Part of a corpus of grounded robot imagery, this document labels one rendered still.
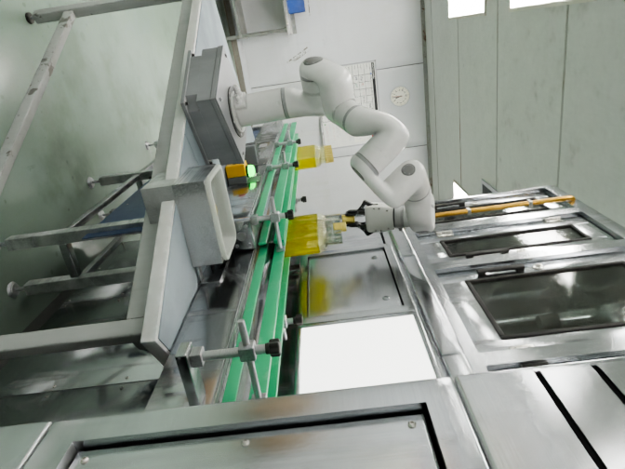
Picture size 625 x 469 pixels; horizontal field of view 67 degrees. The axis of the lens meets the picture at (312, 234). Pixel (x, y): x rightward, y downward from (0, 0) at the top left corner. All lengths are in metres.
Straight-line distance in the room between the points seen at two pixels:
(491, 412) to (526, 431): 0.04
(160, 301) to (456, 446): 0.69
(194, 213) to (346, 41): 6.24
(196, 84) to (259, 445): 1.09
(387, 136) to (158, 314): 0.71
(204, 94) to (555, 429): 1.15
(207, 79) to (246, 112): 0.15
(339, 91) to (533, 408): 0.98
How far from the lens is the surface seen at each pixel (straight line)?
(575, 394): 0.60
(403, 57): 7.39
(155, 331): 1.01
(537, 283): 1.61
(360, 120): 1.29
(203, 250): 1.23
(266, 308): 1.14
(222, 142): 1.47
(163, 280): 1.07
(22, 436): 0.70
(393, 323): 1.32
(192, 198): 1.19
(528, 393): 0.59
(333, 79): 1.34
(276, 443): 0.56
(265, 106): 1.48
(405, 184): 1.31
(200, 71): 1.49
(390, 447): 0.54
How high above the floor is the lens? 1.13
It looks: 3 degrees down
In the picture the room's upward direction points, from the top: 83 degrees clockwise
